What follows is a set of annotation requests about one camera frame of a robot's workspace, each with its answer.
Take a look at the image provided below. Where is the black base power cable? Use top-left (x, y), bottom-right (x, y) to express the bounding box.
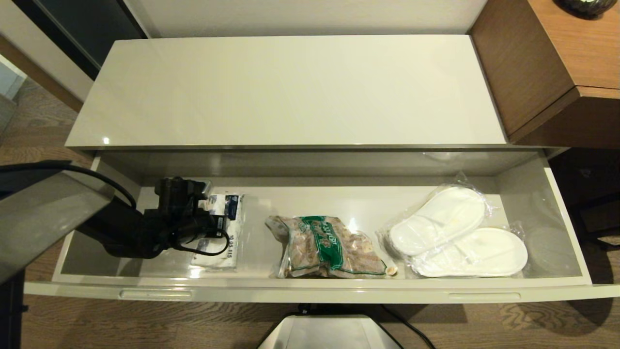
top-left (297, 301), bottom-right (436, 349)

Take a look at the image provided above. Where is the dark round bowl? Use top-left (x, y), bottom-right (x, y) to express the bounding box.
top-left (556, 0), bottom-right (615, 18)

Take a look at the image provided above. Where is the brown wooden desk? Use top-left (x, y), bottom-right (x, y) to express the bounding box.
top-left (469, 0), bottom-right (620, 149)

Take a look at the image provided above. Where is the dark glass panel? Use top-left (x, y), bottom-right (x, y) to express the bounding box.
top-left (12, 0), bottom-right (149, 80)

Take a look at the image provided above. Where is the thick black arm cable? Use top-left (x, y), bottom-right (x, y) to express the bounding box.
top-left (0, 160), bottom-right (138, 210)

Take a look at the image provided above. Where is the green printed snack bag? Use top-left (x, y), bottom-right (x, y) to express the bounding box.
top-left (264, 214), bottom-right (389, 279)

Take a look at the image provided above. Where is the beige cabinet drawer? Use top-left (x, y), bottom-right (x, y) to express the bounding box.
top-left (24, 148), bottom-right (620, 304)

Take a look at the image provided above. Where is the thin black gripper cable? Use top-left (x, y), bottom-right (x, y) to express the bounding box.
top-left (171, 227), bottom-right (231, 257)

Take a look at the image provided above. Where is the silver black robot base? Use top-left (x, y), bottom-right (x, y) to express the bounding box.
top-left (257, 314), bottom-right (403, 349)

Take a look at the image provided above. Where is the white disposable slipper in plastic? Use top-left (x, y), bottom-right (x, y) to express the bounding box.
top-left (388, 186), bottom-right (487, 257)
top-left (411, 227), bottom-right (529, 278)

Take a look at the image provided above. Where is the beige glossy cabinet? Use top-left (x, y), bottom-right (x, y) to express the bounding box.
top-left (64, 34), bottom-right (553, 187)

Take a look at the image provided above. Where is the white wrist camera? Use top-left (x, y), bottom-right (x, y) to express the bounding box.
top-left (196, 180), bottom-right (215, 210)

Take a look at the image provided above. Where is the white blue tissue pack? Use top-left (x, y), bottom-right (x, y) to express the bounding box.
top-left (188, 193), bottom-right (245, 271)

